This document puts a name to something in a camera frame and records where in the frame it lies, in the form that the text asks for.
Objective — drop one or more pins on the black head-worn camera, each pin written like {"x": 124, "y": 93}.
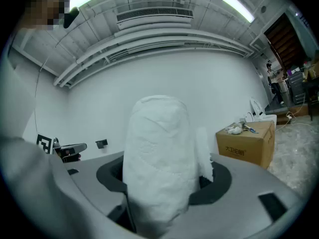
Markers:
{"x": 71, "y": 16}

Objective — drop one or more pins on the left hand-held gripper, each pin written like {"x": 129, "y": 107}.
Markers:
{"x": 45, "y": 143}

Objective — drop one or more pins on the white power strip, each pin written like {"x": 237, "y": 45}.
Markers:
{"x": 289, "y": 116}

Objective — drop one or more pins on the black wall paper holder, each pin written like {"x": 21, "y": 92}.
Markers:
{"x": 101, "y": 143}

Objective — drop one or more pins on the person's left hand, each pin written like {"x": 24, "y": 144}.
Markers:
{"x": 72, "y": 158}

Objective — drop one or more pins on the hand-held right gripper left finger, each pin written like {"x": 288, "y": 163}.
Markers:
{"x": 84, "y": 183}

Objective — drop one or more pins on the grey drawer cabinet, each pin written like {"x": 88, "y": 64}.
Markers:
{"x": 296, "y": 88}

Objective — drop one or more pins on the person in white shirt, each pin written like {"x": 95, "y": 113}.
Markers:
{"x": 25, "y": 183}

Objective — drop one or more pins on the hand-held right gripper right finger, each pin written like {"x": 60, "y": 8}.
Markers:
{"x": 239, "y": 208}

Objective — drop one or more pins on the white toilet paper roll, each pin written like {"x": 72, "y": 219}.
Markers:
{"x": 157, "y": 158}

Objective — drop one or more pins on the blue toothbrush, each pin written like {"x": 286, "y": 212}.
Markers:
{"x": 253, "y": 131}

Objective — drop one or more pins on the brown wooden staircase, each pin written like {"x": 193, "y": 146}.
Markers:
{"x": 286, "y": 41}

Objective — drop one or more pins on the white appliance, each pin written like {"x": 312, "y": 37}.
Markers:
{"x": 256, "y": 108}

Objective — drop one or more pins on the grey fluffy brush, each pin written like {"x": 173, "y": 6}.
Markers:
{"x": 240, "y": 126}

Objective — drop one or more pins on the white ceiling air conditioner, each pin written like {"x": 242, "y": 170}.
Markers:
{"x": 154, "y": 17}

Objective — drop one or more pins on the brown cardboard box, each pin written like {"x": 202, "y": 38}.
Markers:
{"x": 244, "y": 148}

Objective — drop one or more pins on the person's face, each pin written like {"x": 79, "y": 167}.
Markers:
{"x": 45, "y": 9}

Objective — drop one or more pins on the black table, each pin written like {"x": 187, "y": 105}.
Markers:
{"x": 311, "y": 88}

